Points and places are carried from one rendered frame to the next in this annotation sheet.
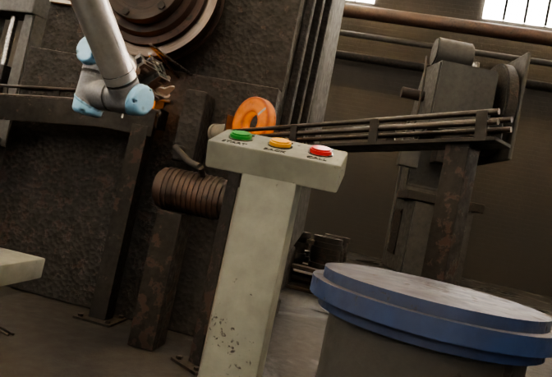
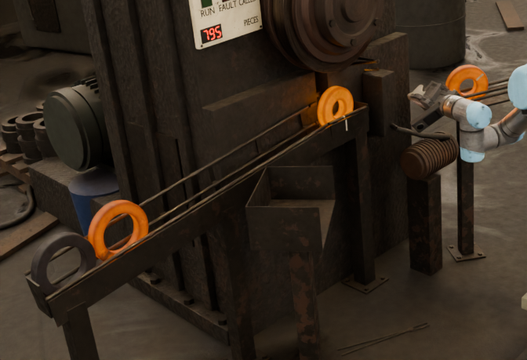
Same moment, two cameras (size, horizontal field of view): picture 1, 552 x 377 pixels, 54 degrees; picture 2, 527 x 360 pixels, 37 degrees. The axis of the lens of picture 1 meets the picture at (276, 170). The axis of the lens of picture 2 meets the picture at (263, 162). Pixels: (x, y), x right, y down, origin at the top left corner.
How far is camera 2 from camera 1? 2.95 m
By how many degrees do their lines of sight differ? 56
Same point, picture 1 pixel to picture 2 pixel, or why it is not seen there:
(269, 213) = not seen: outside the picture
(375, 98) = not seen: outside the picture
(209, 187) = (452, 145)
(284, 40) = not seen: outside the picture
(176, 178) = (434, 154)
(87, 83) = (483, 140)
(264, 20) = not seen: outside the picture
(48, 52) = (233, 107)
